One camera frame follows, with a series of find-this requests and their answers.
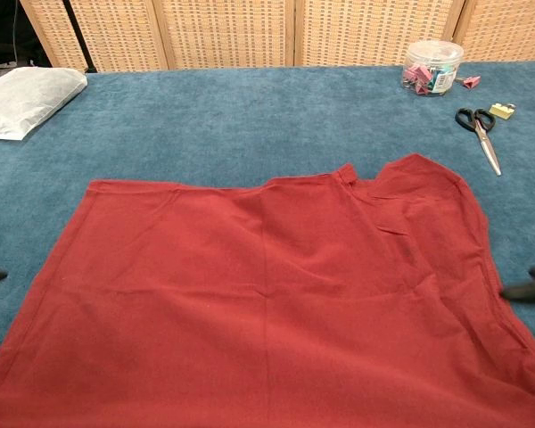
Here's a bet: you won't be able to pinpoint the red t-shirt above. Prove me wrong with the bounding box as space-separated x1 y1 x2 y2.
0 152 535 428

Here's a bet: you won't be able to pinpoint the plain white frosted bag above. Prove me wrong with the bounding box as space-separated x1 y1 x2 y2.
0 66 88 142

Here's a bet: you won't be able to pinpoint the clear jar of binder clips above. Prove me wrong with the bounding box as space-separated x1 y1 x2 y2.
400 39 465 97

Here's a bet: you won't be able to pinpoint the blue carpet table cover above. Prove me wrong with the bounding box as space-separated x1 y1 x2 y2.
0 61 535 375

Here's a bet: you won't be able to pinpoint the wicker folding screen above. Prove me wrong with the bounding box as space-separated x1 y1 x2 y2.
20 0 535 72

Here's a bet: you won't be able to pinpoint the black-handled scissors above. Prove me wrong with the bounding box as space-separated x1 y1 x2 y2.
454 107 504 177

